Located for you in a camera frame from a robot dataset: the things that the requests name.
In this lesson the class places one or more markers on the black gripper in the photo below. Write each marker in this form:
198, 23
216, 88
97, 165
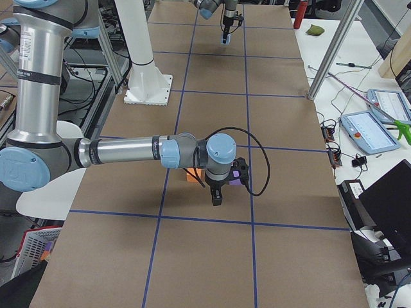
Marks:
214, 185
227, 22

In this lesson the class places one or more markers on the light blue foam block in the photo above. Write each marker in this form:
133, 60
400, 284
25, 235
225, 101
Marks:
225, 40

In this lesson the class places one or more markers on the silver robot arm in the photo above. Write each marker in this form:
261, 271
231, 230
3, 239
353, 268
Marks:
44, 27
207, 8

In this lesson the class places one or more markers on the orange foam block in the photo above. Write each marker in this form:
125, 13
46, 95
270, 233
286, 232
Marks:
190, 175

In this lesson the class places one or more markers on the purple foam block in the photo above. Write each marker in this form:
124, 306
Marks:
236, 180

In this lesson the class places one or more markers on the red bottle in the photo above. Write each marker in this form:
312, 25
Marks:
300, 13

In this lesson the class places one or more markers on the green bean bag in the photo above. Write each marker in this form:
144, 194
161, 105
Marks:
315, 30

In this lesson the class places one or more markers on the orange circuit board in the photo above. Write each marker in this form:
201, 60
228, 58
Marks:
328, 133
334, 159

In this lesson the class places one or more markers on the near blue teach pendant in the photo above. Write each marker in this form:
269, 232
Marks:
368, 133

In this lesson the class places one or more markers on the blue teach pendant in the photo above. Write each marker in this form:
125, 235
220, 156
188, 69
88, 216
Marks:
368, 133
392, 102

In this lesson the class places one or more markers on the white plastic chair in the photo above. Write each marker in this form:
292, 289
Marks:
36, 157

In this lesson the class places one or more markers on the black laptop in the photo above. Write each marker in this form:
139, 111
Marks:
387, 201

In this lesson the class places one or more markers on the far blue teach pendant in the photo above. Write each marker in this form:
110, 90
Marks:
392, 102

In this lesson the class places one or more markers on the white perforated basket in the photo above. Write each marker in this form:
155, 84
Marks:
33, 244

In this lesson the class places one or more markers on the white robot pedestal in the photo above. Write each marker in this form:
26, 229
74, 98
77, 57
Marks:
146, 84

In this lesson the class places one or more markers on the aluminium frame post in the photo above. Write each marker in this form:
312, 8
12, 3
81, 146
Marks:
334, 46

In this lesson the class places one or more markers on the green handled grabber tool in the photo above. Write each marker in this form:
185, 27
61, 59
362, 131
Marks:
404, 129

